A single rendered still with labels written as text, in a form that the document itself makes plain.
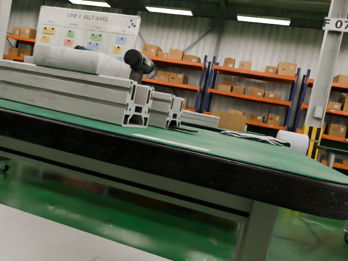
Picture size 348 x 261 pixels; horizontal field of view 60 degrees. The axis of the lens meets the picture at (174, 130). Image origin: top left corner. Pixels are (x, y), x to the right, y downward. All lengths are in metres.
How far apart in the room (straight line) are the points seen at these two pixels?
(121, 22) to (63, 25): 0.86
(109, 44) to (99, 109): 3.56
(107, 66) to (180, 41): 11.42
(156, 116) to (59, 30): 3.90
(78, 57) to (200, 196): 0.34
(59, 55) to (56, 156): 0.20
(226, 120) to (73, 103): 2.22
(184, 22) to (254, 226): 11.89
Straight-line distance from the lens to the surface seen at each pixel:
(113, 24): 4.16
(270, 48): 11.54
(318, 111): 6.40
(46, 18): 4.74
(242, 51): 11.53
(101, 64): 0.59
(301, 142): 4.29
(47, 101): 0.65
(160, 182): 0.50
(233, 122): 2.72
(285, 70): 10.47
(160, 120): 0.71
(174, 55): 10.85
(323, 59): 6.64
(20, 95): 0.71
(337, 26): 6.70
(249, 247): 0.46
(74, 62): 0.61
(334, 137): 10.31
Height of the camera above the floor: 0.82
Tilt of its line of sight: 3 degrees down
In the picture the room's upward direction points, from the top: 11 degrees clockwise
